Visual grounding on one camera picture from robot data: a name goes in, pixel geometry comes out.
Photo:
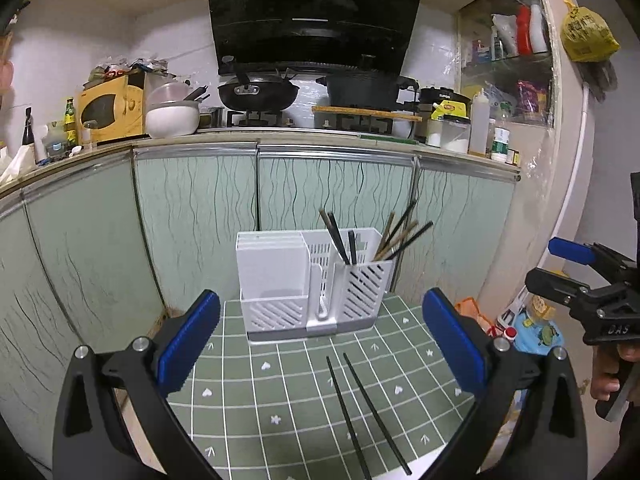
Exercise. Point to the white pipe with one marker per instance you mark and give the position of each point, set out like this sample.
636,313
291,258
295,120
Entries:
576,165

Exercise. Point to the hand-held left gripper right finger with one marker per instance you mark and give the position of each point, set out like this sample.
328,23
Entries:
455,340

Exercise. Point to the black chopstick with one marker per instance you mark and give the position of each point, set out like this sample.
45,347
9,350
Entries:
415,240
402,222
332,237
341,242
375,412
352,247
348,417

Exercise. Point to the glass wall shelf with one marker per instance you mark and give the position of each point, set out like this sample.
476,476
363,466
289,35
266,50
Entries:
505,61

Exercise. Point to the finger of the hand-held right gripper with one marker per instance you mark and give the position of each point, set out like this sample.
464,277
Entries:
570,250
550,282

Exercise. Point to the gas stove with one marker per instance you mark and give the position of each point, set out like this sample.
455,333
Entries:
250,119

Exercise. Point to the person's right hand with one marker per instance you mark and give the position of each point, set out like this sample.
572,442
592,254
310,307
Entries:
605,375

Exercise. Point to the white cloth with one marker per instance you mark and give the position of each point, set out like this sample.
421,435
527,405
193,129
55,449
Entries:
17,167

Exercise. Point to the black frying pan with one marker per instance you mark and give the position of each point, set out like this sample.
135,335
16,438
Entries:
257,92

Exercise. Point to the yellow microwave oven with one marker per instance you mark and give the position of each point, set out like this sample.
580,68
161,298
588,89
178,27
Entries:
107,110

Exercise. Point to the glass jar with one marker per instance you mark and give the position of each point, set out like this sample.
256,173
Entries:
55,142

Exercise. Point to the translucent bowl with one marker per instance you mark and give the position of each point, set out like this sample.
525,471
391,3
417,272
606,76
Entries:
167,94

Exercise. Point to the white pot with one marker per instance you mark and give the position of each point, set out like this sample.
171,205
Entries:
172,120

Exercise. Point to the green checked table mat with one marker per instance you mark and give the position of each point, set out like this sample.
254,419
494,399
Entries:
280,410

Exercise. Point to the clear container white powder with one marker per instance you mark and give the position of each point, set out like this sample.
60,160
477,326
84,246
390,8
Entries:
456,137
434,135

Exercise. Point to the black range hood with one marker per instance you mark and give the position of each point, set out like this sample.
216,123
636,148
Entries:
310,0

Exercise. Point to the black kitchen appliance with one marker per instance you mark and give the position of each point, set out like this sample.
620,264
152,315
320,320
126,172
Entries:
442,95

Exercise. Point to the orange plastic bag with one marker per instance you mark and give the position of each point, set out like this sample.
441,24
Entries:
472,312

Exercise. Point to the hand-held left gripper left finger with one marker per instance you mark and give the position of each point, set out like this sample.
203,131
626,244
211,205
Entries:
190,340

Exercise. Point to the wooden cutting board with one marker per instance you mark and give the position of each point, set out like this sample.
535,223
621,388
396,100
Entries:
365,111

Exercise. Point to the white bottle green label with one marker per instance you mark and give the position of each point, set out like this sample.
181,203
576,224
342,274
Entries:
500,145

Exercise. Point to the small yellow box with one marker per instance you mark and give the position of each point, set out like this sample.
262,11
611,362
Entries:
514,157

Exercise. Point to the white squeeze bottle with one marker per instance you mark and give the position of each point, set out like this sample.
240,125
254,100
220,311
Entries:
479,125

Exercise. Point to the assorted packaging pile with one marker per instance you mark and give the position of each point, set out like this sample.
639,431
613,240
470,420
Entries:
130,67

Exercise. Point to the purple snack packet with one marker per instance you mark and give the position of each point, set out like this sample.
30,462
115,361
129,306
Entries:
532,100

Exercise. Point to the yellow plastic bag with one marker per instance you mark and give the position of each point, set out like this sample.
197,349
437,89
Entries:
587,32

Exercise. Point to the wooden chopstick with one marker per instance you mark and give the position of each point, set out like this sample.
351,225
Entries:
384,237
404,238

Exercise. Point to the red cap bottle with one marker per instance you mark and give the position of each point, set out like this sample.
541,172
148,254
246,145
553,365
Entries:
509,333

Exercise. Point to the black cooking pot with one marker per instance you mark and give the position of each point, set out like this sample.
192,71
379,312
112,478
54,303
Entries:
362,92

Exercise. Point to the white utensil holder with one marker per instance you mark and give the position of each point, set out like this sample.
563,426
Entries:
270,270

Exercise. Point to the dark sauce bottle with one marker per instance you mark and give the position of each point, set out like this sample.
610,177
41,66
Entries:
28,135

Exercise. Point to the pink ladle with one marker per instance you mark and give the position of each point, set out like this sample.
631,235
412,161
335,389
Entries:
5,75

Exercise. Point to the green glass bottle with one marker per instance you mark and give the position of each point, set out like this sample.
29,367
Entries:
70,125

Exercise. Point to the blue cartoon bag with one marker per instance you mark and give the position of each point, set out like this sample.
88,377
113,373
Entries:
540,332

